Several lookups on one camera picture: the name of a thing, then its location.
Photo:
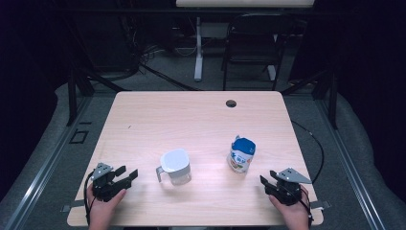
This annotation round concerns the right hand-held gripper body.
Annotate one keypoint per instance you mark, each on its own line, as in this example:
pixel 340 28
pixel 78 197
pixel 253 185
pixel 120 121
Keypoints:
pixel 287 188

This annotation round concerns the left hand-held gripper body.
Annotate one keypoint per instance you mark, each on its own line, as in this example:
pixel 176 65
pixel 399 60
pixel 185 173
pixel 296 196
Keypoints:
pixel 103 187

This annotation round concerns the blue and white salt bag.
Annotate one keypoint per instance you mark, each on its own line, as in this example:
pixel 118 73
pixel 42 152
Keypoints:
pixel 241 156

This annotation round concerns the clear jar with white lid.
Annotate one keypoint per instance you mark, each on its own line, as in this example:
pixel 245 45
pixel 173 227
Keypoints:
pixel 175 164

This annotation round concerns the person's left hand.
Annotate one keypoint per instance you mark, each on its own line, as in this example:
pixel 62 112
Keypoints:
pixel 103 209

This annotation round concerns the person's right hand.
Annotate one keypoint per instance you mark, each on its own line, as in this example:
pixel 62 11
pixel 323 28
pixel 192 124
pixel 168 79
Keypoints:
pixel 292 212

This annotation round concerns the black table grommet hole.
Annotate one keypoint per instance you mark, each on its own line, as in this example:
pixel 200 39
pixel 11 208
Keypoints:
pixel 231 103

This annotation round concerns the black metal stand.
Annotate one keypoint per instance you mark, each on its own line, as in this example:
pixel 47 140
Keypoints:
pixel 332 99
pixel 72 96

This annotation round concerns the white desk leg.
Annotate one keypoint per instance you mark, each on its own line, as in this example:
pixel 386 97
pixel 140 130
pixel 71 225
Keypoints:
pixel 198 57

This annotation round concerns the black folding chair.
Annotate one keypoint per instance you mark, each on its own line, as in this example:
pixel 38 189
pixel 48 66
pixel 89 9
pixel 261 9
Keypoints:
pixel 252 38

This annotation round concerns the grey table edge bracket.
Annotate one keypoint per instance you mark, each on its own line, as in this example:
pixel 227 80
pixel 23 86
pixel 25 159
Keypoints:
pixel 68 207
pixel 322 204

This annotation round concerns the black floor socket frame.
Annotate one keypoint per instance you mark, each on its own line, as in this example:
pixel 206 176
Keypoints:
pixel 74 137

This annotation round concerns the metal floor rail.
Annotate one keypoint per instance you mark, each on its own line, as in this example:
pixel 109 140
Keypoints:
pixel 38 179
pixel 351 179

